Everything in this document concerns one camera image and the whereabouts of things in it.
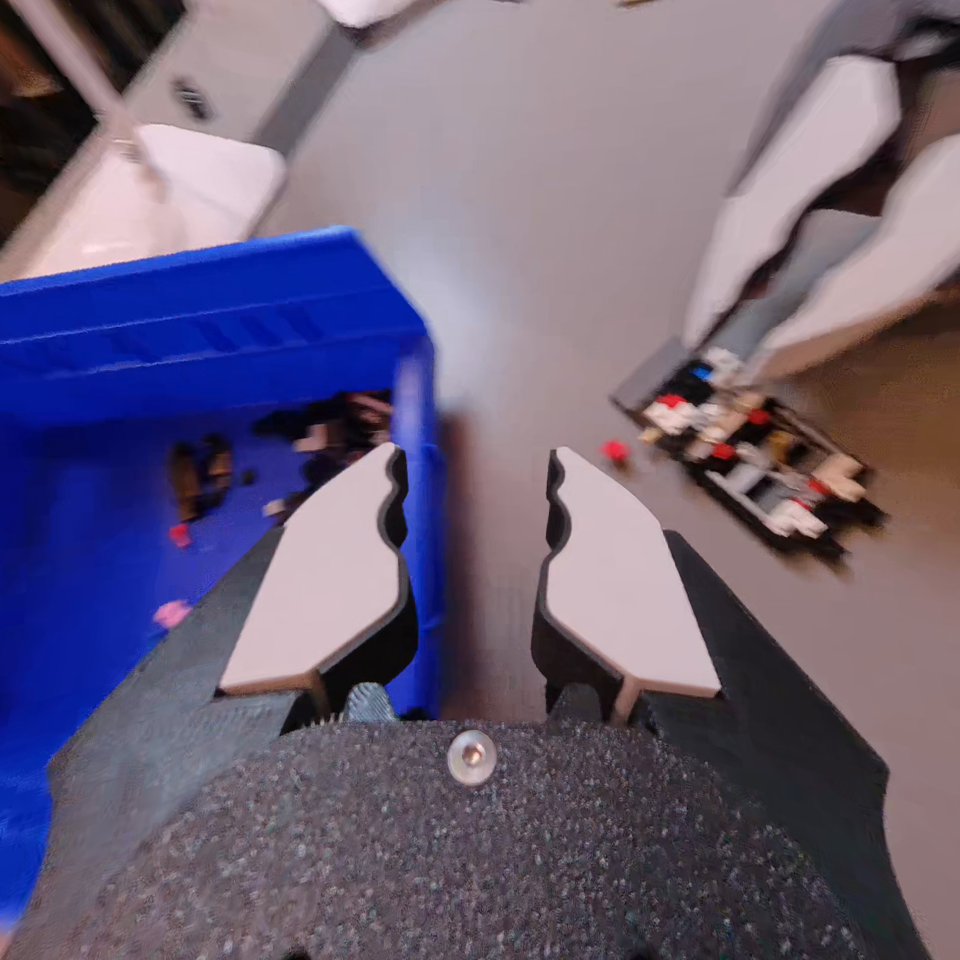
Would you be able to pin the white paper sheets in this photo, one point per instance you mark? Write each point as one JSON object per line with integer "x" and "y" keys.
{"x": 368, "y": 11}

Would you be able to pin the white book stand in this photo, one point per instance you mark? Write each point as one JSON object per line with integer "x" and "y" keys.
{"x": 195, "y": 180}

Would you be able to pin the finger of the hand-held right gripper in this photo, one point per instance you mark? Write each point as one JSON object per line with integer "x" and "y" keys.
{"x": 900, "y": 255}
{"x": 795, "y": 165}

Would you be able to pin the small red lego piece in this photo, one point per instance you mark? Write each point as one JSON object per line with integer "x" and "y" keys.
{"x": 617, "y": 452}

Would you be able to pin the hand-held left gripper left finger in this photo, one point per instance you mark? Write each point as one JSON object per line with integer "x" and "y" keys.
{"x": 323, "y": 593}

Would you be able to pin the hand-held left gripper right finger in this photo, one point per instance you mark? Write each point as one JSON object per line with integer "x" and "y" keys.
{"x": 623, "y": 593}

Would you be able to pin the blue plastic bin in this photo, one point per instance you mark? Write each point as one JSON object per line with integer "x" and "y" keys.
{"x": 150, "y": 330}

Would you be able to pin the lego car model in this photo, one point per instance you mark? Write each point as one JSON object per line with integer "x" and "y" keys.
{"x": 750, "y": 465}

